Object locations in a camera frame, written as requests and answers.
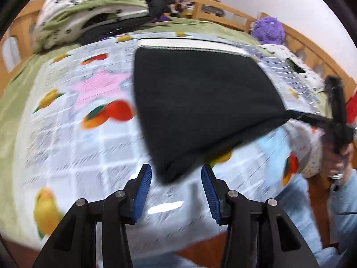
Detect green bed blanket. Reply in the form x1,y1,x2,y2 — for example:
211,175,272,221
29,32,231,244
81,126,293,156
0,16,330,243

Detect grey checkered cloth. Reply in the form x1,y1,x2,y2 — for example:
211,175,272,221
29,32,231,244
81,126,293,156
242,44,326,115

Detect person right hand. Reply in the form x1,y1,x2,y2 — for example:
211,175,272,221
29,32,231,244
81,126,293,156
321,135,354,185

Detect black pants with white stripe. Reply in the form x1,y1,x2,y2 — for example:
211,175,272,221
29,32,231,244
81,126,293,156
133,38,287,183

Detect floral white pillow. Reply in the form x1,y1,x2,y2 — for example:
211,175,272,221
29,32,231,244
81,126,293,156
259,44,324,94

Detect folded floral quilt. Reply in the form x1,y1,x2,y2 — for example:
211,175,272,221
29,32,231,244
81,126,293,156
32,0,148,53

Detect purple plush toy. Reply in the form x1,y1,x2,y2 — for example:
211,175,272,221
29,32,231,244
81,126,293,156
251,16,285,44

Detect black clothes pile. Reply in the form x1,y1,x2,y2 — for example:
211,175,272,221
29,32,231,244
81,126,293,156
76,0,175,45

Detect fruit print plastic sheet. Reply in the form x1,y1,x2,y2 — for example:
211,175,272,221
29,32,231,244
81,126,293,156
7,32,320,258

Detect wooden bed frame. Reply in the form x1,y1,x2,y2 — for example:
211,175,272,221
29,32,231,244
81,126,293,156
1,0,356,102

